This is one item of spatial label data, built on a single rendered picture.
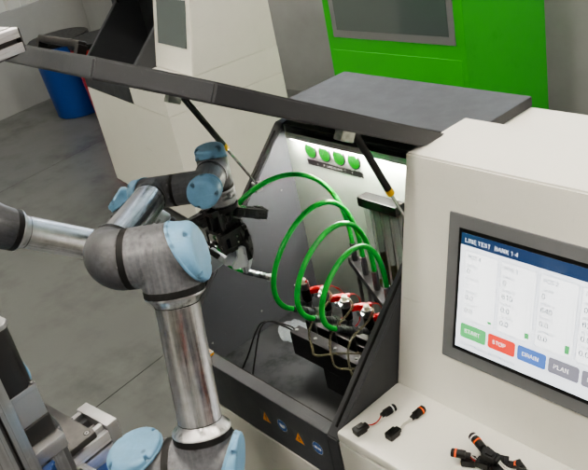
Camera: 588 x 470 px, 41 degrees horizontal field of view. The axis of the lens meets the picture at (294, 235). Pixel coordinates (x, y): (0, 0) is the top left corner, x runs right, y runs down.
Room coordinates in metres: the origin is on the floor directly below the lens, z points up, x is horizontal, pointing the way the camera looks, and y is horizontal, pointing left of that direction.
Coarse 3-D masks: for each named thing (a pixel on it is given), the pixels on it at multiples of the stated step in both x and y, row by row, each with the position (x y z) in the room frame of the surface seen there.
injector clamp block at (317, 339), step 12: (300, 336) 1.85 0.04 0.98; (312, 336) 1.84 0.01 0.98; (324, 336) 1.86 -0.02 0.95; (336, 336) 1.82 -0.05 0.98; (300, 348) 1.86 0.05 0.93; (324, 348) 1.77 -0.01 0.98; (336, 348) 1.76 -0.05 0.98; (360, 348) 1.74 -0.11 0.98; (312, 360) 1.82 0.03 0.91; (324, 360) 1.78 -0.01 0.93; (336, 360) 1.73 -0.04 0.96; (324, 372) 1.79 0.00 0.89; (336, 372) 1.74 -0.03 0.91; (348, 372) 1.70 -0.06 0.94; (336, 384) 1.75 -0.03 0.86
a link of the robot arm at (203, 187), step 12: (204, 168) 1.70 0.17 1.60; (216, 168) 1.71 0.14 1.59; (180, 180) 1.68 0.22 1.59; (192, 180) 1.66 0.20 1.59; (204, 180) 1.64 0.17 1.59; (216, 180) 1.66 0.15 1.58; (180, 192) 1.66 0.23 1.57; (192, 192) 1.64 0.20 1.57; (204, 192) 1.63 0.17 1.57; (216, 192) 1.63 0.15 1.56; (180, 204) 1.67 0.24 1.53; (192, 204) 1.64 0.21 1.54; (204, 204) 1.63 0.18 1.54
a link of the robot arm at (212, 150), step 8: (208, 144) 1.80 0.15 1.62; (216, 144) 1.79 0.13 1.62; (200, 152) 1.76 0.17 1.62; (208, 152) 1.75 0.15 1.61; (216, 152) 1.75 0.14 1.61; (224, 152) 1.77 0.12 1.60; (200, 160) 1.76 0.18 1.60; (208, 160) 1.82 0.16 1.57; (216, 160) 1.74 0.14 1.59; (224, 160) 1.76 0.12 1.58; (224, 168) 1.74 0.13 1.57; (224, 184) 1.75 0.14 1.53; (232, 184) 1.77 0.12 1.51
